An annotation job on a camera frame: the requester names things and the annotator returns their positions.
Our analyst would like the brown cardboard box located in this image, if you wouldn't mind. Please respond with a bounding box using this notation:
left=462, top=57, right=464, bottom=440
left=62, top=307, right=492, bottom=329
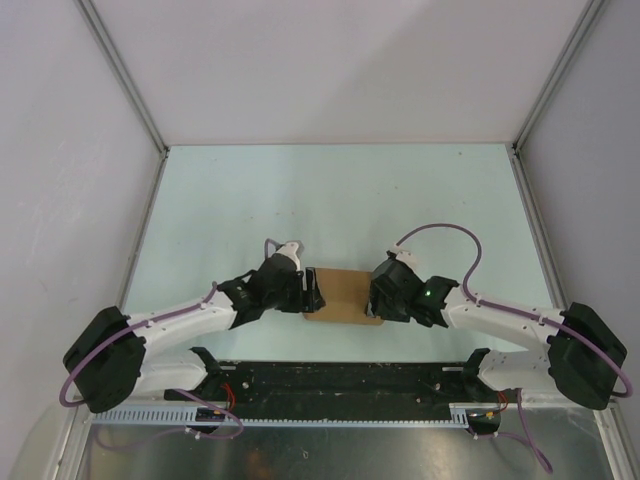
left=303, top=268, right=384, bottom=326

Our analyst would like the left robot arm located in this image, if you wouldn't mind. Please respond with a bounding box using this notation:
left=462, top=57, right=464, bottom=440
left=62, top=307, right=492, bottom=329
left=59, top=253, right=326, bottom=413

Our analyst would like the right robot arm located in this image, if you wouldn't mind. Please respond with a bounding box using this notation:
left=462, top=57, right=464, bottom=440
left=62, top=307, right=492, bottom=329
left=368, top=252, right=627, bottom=410

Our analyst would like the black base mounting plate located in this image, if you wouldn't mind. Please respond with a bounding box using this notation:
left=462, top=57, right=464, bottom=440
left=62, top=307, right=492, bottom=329
left=190, top=361, right=516, bottom=404

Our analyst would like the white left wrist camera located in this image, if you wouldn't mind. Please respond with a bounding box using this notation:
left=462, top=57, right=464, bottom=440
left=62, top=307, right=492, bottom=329
left=275, top=240, right=304, bottom=271

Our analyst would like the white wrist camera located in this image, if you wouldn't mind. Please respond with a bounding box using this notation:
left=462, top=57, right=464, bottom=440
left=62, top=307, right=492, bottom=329
left=388, top=244, right=419, bottom=270
left=275, top=240, right=304, bottom=271

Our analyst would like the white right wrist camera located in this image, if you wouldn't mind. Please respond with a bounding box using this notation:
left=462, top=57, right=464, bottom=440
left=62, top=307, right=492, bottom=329
left=388, top=244, right=419, bottom=270

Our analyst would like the grey slotted cable duct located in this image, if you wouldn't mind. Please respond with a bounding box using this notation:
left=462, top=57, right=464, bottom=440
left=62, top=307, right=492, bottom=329
left=92, top=404, right=502, bottom=429

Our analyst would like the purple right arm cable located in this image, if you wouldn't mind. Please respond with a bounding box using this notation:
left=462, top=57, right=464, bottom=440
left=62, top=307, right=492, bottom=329
left=394, top=223, right=632, bottom=475

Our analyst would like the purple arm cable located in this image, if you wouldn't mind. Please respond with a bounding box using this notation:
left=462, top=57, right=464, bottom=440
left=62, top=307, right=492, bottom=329
left=394, top=223, right=632, bottom=475
left=58, top=237, right=246, bottom=450

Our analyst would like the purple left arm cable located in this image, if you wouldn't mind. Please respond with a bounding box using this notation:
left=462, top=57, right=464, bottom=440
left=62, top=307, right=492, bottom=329
left=58, top=237, right=246, bottom=450

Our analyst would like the aluminium frame rail left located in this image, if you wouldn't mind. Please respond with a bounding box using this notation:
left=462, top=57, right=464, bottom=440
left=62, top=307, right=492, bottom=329
left=73, top=0, right=168, bottom=155

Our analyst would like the aluminium frame rail right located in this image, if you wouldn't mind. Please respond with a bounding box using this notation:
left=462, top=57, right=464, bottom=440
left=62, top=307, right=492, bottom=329
left=510, top=0, right=609, bottom=156

